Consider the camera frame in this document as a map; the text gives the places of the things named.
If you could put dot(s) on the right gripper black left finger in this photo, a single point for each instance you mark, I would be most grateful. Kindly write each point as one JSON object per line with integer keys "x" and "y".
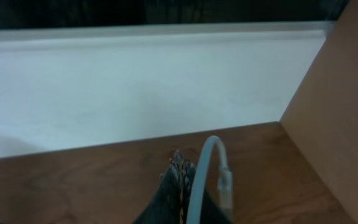
{"x": 165, "y": 206}

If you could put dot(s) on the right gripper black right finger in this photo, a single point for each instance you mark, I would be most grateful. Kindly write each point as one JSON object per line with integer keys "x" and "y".
{"x": 210, "y": 212}

